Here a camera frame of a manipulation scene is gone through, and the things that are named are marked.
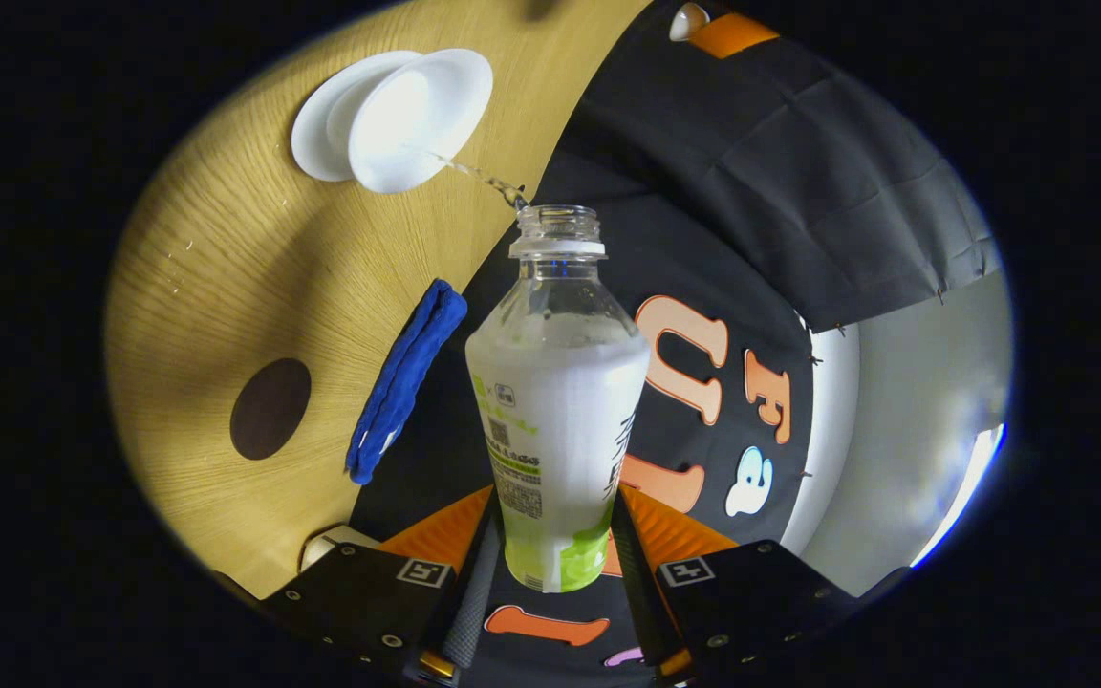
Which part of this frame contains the blue folded towel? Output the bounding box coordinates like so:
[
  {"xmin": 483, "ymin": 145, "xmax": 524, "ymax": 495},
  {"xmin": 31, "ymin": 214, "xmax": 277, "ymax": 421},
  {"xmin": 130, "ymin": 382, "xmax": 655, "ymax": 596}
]
[{"xmin": 345, "ymin": 278, "xmax": 468, "ymax": 485}]

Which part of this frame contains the white saucer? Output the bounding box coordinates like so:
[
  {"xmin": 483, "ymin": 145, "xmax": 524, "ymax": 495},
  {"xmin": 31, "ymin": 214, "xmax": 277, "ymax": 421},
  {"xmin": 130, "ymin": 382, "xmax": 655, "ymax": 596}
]
[{"xmin": 291, "ymin": 50, "xmax": 422, "ymax": 183}]

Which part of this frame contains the clear plastic water bottle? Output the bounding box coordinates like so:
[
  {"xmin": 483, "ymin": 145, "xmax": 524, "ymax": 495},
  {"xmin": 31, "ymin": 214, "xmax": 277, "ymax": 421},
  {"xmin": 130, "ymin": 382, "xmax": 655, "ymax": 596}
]
[{"xmin": 465, "ymin": 204, "xmax": 652, "ymax": 593}]

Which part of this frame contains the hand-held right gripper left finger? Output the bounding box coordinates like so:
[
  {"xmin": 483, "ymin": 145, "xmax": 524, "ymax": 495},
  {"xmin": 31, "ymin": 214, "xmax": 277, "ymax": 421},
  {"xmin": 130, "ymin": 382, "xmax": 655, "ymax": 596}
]
[{"xmin": 257, "ymin": 483, "xmax": 504, "ymax": 687}]

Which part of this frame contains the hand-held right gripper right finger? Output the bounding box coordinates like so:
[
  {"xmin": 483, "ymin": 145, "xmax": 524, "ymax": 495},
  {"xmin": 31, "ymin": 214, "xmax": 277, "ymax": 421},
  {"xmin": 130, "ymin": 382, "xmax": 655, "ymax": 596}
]
[{"xmin": 610, "ymin": 483, "xmax": 863, "ymax": 683}]

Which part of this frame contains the black backdrop cloth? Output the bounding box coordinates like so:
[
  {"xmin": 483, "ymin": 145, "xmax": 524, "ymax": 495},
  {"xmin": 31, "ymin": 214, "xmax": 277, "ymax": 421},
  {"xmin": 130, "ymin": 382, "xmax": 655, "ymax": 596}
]
[{"xmin": 350, "ymin": 0, "xmax": 1003, "ymax": 670}]

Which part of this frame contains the white teacup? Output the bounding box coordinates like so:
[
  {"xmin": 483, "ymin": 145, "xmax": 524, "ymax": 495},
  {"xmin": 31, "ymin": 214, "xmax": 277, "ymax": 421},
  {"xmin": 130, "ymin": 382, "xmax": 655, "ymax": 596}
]
[{"xmin": 348, "ymin": 48, "xmax": 494, "ymax": 195}]

